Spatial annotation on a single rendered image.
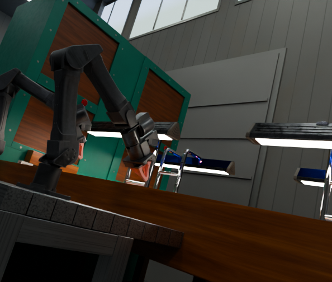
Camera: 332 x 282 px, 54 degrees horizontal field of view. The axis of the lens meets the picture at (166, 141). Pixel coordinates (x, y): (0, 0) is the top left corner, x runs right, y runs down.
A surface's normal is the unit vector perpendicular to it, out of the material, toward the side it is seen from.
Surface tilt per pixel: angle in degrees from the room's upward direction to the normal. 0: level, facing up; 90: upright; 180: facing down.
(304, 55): 90
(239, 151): 90
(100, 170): 90
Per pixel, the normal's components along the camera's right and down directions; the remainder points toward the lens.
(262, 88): -0.66, -0.36
